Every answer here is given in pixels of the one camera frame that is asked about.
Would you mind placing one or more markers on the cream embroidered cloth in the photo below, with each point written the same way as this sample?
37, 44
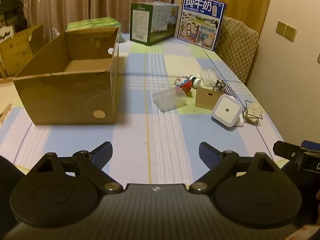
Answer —
6, 92

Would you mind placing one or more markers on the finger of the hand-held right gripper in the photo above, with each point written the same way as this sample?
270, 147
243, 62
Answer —
285, 150

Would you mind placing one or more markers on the beige quilted chair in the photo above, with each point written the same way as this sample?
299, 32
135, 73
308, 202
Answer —
237, 47

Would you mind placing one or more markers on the red round doll toy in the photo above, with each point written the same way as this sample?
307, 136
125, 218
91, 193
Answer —
183, 83

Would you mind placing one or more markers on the clear plastic box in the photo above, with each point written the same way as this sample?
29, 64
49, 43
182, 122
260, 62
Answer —
167, 101

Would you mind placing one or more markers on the beige patterned curtain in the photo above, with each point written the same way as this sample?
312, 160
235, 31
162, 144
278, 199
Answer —
75, 0

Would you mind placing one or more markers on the green tissue multipack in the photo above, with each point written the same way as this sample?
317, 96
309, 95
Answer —
100, 23

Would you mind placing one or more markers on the green jar with white lid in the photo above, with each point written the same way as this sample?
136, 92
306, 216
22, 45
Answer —
196, 81

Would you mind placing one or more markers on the brown cardboard box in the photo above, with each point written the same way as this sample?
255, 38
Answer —
65, 100

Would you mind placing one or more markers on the metal coil spring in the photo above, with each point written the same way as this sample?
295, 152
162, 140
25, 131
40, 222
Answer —
225, 88

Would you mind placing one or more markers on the black folding ladder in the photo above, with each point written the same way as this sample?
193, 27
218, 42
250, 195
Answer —
11, 7

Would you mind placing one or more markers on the small brown paper box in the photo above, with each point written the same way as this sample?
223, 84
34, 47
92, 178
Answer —
205, 97

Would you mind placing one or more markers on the gold wall socket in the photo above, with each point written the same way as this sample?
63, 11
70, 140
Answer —
291, 33
281, 28

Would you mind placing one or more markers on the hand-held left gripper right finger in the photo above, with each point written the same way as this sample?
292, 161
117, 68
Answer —
207, 152

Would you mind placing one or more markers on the green milk carton box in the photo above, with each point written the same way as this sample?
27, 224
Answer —
160, 22

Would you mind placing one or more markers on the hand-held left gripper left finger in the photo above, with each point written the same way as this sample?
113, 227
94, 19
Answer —
103, 153

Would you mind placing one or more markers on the clear container of white pieces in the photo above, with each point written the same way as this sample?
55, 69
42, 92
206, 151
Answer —
208, 76

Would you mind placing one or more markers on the blue milk carton box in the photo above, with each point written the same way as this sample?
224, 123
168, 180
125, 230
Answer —
200, 22

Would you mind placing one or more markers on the white square night light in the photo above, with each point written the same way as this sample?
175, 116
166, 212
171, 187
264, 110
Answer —
222, 105

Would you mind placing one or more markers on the brown shipping carton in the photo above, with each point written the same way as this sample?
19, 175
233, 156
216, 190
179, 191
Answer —
17, 50

